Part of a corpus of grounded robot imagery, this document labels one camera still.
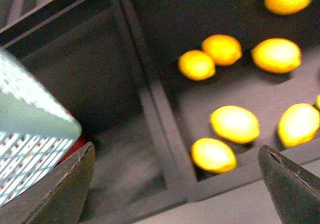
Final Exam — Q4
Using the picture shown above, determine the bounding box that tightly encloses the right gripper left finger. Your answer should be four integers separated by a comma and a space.
0, 142, 96, 223

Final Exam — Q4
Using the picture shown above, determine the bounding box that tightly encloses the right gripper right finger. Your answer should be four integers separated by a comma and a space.
258, 145, 320, 223

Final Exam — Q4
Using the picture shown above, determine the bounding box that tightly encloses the light blue plastic basket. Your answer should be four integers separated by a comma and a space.
0, 49, 82, 205

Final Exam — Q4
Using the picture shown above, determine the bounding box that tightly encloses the black shelf divider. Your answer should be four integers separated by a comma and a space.
120, 0, 198, 186

